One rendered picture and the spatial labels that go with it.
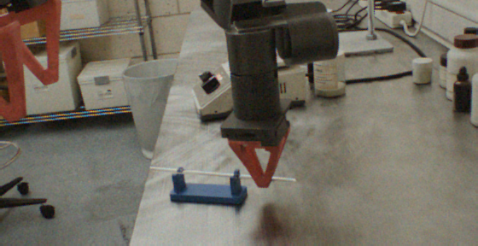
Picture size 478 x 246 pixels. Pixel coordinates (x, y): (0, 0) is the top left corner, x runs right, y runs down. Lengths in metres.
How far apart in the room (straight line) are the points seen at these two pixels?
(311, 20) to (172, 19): 2.83
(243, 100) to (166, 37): 2.86
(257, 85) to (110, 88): 2.56
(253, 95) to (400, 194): 0.23
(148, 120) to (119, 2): 1.03
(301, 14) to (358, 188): 0.24
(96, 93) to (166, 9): 0.68
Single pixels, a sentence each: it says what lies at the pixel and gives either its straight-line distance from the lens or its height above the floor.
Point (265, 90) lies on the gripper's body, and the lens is 0.66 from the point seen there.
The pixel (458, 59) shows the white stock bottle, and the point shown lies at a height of 0.83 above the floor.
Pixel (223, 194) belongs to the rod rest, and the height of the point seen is 0.76.
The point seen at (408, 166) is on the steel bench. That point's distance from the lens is 0.82.
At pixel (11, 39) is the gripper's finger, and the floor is 1.03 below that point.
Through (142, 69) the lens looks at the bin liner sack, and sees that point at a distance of 2.88.
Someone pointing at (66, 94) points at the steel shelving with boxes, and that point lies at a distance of 3.28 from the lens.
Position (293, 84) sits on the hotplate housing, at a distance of 1.04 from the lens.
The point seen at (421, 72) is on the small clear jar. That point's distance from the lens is 1.14.
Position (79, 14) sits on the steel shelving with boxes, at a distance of 3.24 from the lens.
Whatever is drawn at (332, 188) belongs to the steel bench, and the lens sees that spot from 0.76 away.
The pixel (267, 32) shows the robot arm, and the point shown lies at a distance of 0.65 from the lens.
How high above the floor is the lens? 1.11
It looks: 20 degrees down
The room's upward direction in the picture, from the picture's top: 6 degrees counter-clockwise
